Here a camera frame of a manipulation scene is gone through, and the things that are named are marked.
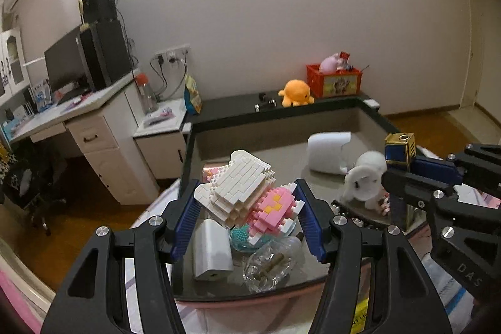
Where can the black computer tower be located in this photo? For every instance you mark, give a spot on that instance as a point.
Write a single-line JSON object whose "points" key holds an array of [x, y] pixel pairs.
{"points": [[107, 54]]}

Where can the black computer monitor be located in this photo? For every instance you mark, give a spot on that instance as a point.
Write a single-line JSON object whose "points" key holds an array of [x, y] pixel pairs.
{"points": [[62, 64]]}

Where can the white striped bedsheet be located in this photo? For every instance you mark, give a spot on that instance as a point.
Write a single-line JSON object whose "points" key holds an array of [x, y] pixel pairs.
{"points": [[442, 302]]}

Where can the teal capsule ball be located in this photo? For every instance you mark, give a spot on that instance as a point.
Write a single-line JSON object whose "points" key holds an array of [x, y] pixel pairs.
{"points": [[240, 236]]}

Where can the blue gold rectangular box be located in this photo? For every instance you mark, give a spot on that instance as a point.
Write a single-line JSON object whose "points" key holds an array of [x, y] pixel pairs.
{"points": [[399, 152]]}

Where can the yellow packet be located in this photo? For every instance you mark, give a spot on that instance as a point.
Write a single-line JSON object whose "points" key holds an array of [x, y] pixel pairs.
{"points": [[359, 314]]}

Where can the white hutch cabinet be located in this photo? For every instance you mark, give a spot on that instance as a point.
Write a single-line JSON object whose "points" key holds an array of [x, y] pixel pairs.
{"points": [[13, 60]]}

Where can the clear plastic bottle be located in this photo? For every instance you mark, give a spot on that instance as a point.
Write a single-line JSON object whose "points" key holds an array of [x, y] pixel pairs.
{"points": [[274, 263]]}

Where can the white pink brick model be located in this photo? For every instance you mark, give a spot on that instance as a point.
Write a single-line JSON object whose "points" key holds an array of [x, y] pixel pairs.
{"points": [[238, 181]]}

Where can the pink packet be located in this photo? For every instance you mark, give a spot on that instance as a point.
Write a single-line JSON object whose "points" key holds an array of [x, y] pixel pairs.
{"points": [[158, 117]]}

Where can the black studded band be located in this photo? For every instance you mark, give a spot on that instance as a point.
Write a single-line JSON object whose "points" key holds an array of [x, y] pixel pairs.
{"points": [[352, 216]]}

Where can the office chair with clothes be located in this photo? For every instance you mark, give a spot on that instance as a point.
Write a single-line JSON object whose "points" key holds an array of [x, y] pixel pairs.
{"points": [[27, 181]]}

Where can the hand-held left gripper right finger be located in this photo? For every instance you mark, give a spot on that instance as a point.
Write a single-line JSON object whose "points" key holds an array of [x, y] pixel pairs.
{"points": [[313, 226]]}

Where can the white animal figurine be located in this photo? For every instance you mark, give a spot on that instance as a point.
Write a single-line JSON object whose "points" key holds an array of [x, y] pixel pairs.
{"points": [[364, 181]]}

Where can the white desk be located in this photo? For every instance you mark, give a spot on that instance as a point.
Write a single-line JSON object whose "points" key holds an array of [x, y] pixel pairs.
{"points": [[105, 146]]}

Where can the black low cabinet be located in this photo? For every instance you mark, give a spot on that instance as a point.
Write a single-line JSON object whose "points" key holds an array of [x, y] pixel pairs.
{"points": [[235, 109]]}

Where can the white door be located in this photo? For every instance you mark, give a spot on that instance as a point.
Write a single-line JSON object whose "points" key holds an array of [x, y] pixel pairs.
{"points": [[483, 56]]}

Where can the white plastic shell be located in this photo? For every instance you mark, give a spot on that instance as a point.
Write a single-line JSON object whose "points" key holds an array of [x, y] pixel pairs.
{"points": [[327, 154]]}

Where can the blue yellow snack bag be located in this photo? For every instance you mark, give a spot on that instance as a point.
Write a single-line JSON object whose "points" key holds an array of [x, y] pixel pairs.
{"points": [[193, 97]]}

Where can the white wall outlet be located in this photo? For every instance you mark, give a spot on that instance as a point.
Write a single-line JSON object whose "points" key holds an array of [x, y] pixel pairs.
{"points": [[172, 53]]}

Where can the black speaker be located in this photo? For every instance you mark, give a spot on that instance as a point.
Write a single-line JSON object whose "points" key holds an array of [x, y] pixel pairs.
{"points": [[100, 5]]}

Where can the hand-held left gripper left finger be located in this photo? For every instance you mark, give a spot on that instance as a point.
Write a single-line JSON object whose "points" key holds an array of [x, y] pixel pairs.
{"points": [[184, 226]]}

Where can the pink storage box black rim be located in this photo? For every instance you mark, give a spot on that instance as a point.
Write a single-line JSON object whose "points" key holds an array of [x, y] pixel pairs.
{"points": [[250, 138]]}

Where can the water bottle orange lid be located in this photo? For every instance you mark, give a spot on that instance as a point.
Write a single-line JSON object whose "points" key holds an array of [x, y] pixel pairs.
{"points": [[146, 95]]}

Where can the blue white box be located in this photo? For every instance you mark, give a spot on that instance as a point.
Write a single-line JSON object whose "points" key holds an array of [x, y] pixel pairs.
{"points": [[42, 95]]}

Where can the red plastic crate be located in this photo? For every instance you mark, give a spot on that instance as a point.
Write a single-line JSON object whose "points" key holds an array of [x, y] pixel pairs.
{"points": [[336, 83]]}

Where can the white power adapter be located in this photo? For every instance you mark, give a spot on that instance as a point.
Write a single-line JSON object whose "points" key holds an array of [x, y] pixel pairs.
{"points": [[211, 248]]}

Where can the orange octopus plush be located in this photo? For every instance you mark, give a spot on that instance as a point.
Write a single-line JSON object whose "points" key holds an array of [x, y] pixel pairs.
{"points": [[296, 93]]}

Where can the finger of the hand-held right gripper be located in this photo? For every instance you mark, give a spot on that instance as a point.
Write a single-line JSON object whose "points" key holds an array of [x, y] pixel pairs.
{"points": [[415, 186], [434, 167]]}

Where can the white nightstand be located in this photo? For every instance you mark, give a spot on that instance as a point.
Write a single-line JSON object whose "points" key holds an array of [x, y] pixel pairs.
{"points": [[156, 150]]}

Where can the small wooden desk ornament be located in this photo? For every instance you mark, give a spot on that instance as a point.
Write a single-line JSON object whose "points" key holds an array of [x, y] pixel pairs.
{"points": [[83, 15]]}

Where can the rose gold cylinder box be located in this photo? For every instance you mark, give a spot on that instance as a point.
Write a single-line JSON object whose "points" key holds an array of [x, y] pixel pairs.
{"points": [[209, 172]]}

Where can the pink plush toy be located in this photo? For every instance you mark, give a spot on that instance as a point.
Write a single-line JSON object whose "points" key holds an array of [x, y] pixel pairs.
{"points": [[328, 63]]}

